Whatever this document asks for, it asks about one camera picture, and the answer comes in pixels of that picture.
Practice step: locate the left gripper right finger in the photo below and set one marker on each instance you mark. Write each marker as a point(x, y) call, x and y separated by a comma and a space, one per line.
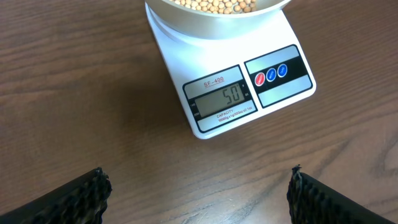
point(312, 202)

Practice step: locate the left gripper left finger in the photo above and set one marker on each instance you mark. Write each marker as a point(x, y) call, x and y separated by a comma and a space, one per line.
point(82, 200)

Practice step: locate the white digital kitchen scale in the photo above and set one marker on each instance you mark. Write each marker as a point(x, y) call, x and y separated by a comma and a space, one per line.
point(224, 83)

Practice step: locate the white ceramic bowl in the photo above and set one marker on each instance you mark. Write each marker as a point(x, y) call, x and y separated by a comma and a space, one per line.
point(214, 26)

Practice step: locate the soybeans in bowl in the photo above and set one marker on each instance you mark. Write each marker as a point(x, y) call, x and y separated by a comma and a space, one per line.
point(219, 6)

